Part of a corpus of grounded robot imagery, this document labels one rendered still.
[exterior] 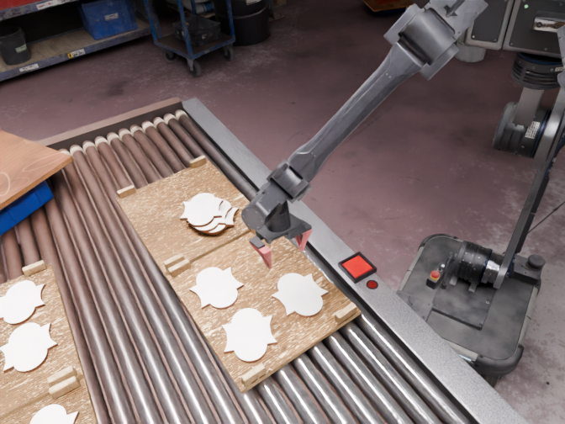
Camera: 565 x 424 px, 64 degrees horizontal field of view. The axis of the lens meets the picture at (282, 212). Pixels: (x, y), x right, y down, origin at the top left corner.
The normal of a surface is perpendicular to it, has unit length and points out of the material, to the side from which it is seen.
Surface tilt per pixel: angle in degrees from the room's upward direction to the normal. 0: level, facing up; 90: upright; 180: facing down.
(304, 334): 0
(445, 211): 0
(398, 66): 75
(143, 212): 0
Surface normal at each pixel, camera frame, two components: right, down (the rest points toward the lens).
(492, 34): -0.53, 0.60
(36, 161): -0.07, -0.74
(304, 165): -0.36, 0.43
